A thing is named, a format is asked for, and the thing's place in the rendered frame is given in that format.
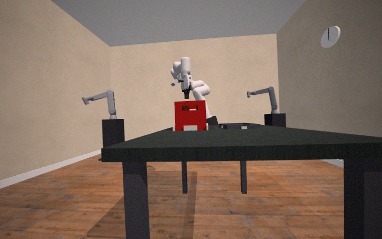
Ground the red divided crate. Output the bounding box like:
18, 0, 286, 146
175, 100, 206, 131

